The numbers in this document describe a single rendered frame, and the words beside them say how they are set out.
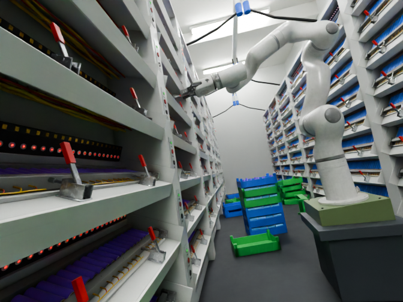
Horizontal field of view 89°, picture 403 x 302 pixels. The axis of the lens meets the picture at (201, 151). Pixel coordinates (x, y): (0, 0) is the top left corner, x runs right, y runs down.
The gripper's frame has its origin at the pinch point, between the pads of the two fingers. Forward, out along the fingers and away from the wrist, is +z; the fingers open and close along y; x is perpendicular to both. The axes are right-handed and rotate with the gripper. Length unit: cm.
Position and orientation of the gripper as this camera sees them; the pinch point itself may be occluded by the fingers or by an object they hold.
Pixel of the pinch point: (185, 93)
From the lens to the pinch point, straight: 107.7
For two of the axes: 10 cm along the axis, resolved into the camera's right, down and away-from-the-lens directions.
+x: -3.2, -9.4, 1.3
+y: 1.5, 0.9, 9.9
